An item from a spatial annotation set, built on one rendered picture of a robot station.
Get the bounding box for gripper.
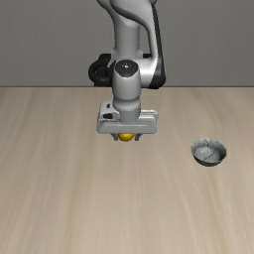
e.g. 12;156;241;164
96;100;160;142

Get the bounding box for yellow lemon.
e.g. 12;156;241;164
118;133;136;143

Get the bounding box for grey metal bowl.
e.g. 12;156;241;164
190;137;228;168

